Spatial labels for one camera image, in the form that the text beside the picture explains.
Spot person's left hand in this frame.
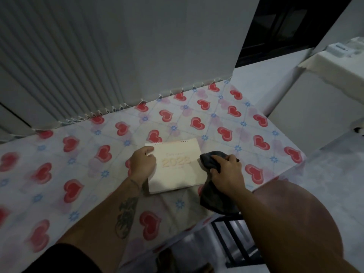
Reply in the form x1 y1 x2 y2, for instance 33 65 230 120
126 146 157 188

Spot person's right hand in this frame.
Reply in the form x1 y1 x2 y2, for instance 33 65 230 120
210 154 251 199

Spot dark grey cloth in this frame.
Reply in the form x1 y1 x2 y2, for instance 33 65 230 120
199 151 242 216

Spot cream spiral desk calendar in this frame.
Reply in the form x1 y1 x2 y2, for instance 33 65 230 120
145 138 207 195

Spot person's left forearm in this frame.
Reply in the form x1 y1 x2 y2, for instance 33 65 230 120
56 179 143 273

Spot person's right forearm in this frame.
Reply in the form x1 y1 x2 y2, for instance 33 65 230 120
235 190 364 273

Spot person's black sleeve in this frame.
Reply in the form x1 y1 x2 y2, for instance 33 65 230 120
22 243 102 273

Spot heart print cloth covered table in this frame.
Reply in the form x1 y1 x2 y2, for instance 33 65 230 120
0 79 308 273

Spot brown round stool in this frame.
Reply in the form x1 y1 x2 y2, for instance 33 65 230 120
210 179 343 269

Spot white cabinet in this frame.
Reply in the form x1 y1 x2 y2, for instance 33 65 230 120
267 68 364 155

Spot grey vertical blinds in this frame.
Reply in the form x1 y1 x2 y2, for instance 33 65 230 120
0 0 261 140

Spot black framed window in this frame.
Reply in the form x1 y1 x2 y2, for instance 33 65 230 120
234 0 356 69

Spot small white box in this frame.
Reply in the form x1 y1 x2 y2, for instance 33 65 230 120
325 42 352 58

